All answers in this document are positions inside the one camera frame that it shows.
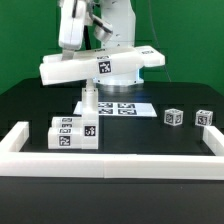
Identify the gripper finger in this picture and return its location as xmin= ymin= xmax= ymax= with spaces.
xmin=62 ymin=50 xmax=74 ymax=60

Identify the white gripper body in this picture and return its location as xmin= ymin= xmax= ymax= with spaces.
xmin=58 ymin=0 xmax=113 ymax=50

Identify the white chair back frame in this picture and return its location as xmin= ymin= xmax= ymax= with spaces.
xmin=39 ymin=46 xmax=165 ymax=85

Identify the white chair seat block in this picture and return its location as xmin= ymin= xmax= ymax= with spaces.
xmin=82 ymin=79 xmax=99 ymax=149

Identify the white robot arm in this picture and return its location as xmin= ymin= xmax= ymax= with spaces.
xmin=58 ymin=0 xmax=136 ymax=55

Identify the white tag marker sheet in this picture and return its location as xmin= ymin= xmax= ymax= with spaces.
xmin=73 ymin=101 xmax=158 ymax=118

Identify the white tagged cube near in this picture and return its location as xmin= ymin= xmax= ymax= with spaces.
xmin=164 ymin=108 xmax=183 ymax=126

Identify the white tagged cube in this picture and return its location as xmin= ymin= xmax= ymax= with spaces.
xmin=195 ymin=110 xmax=213 ymax=126
xmin=164 ymin=108 xmax=183 ymax=126

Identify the white tagged cube far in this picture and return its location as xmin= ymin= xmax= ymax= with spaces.
xmin=195 ymin=110 xmax=213 ymax=126

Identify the white U-shaped fence frame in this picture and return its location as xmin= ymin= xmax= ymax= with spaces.
xmin=0 ymin=122 xmax=224 ymax=180

